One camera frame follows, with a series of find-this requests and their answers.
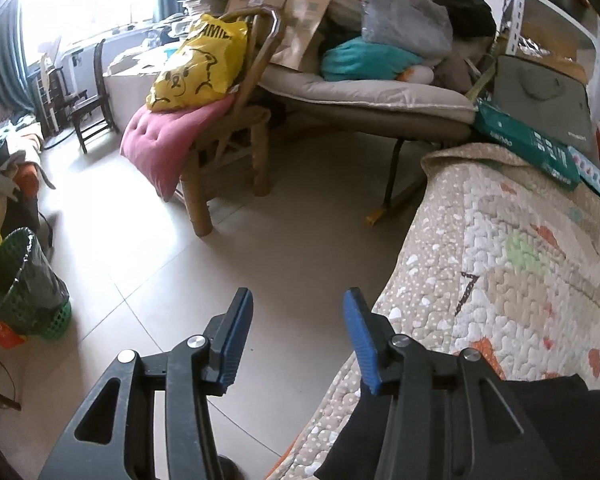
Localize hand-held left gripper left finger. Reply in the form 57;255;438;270
38;287;255;480

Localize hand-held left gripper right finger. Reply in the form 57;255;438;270
343;287;565;480

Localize black pants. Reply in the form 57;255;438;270
314;373;600;480

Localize patterned quilted blanket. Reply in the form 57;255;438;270
266;143;600;480

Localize wooden bamboo chair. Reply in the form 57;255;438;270
180;7;284;237

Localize pink seat cushion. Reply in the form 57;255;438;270
120;94;237;202

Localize green mesh waste basket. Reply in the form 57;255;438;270
0;228;73;337

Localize beige cushioned lounge chair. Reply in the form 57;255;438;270
258;67;479;211

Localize green long box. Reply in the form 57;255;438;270
472;100;581;192

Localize yellow printed plastic bag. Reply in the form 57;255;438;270
146;14;249;113

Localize dark wooden small chair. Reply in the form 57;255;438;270
70;39;121;155

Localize blue dotted box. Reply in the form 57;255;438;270
567;146;600;203

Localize grey laptop bag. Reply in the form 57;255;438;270
493;54;600;161

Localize grey plastic bag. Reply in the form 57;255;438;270
361;0;454;59

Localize brown cardboard box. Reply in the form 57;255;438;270
225;0;343;72

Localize black cloth pile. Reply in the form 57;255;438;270
428;0;497;40

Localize blue curtain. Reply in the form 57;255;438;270
0;0;37;113

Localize white metal shelf rack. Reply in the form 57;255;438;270
498;0;600;86

